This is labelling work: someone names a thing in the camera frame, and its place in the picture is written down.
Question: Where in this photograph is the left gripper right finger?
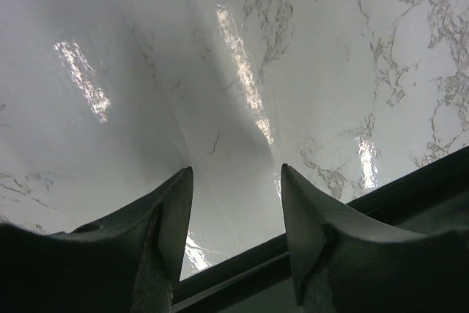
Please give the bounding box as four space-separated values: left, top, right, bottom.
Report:
281 165 468 312

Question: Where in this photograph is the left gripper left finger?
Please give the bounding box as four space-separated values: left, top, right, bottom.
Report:
1 167 193 312

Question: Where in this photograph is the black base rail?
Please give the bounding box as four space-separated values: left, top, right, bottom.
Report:
171 149 468 312

